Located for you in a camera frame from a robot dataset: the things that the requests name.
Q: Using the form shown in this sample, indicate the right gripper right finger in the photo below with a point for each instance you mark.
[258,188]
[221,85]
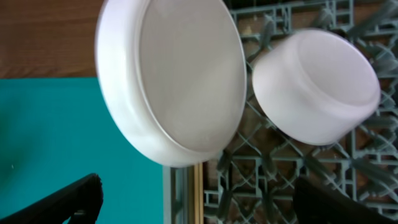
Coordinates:
[315,203]

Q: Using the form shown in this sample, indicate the white dinner plate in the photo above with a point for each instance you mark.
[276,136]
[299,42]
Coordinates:
[173,76]

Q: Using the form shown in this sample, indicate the wooden chopstick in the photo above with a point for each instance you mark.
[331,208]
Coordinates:
[198,194]

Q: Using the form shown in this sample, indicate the teal serving tray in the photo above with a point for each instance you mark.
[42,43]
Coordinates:
[55,131]

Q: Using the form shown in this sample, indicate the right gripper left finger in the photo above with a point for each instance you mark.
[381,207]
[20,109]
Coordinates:
[79,202]

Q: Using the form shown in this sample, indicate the grey dishwasher rack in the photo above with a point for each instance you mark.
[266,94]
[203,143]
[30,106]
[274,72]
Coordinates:
[252,181]

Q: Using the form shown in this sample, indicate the white bowl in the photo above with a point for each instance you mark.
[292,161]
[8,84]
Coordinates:
[315,86]

